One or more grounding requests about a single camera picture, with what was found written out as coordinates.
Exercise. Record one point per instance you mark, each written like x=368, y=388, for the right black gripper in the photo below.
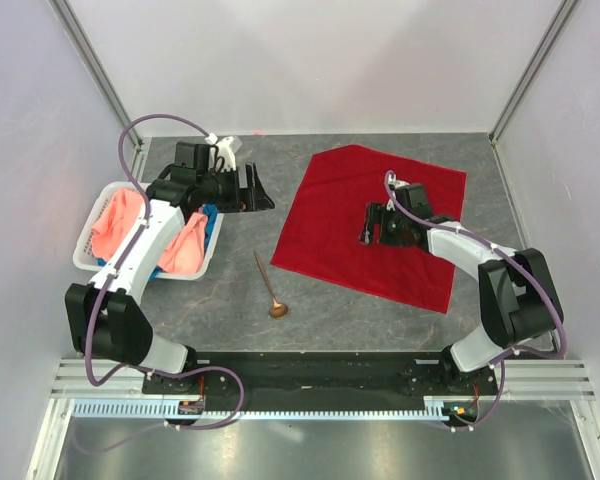
x=376, y=213

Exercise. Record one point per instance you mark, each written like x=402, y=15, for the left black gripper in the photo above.
x=254, y=201

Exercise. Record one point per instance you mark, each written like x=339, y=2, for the red cloth napkin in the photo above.
x=320, y=237

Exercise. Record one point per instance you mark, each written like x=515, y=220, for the copper spoon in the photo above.
x=278, y=309

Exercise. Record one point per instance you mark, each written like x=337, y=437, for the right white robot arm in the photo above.
x=518, y=301

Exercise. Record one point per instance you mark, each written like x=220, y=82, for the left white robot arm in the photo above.
x=104, y=315

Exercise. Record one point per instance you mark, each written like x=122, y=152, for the blue cloth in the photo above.
x=212, y=220

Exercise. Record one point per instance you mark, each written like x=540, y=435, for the pink cloth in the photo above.
x=185, y=245

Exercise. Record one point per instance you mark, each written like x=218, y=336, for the white plastic basket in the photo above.
x=85, y=259

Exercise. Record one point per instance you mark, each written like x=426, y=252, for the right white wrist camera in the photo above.
x=397, y=191

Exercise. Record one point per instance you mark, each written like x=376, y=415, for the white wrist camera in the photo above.
x=397, y=191
x=222, y=156

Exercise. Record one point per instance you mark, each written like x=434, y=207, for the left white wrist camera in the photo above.
x=222, y=156

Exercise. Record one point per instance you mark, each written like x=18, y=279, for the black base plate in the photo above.
x=322, y=379

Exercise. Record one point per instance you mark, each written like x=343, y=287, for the slotted cable duct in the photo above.
x=174, y=409

